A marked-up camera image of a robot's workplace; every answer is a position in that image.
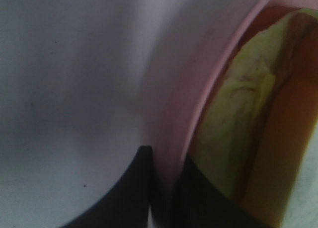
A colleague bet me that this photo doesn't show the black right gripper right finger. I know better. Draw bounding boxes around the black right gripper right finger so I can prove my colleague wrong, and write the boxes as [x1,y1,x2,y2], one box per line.
[171,156,268,228]

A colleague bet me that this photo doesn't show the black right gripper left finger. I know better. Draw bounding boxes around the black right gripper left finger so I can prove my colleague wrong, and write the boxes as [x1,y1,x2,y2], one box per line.
[63,146,154,228]

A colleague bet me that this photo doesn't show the pink round plate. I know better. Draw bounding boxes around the pink round plate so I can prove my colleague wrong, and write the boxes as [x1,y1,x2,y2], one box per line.
[151,0,318,228]

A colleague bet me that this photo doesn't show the sandwich with lettuce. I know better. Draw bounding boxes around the sandwich with lettuce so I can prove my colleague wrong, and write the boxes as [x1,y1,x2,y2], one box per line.
[190,7,318,228]

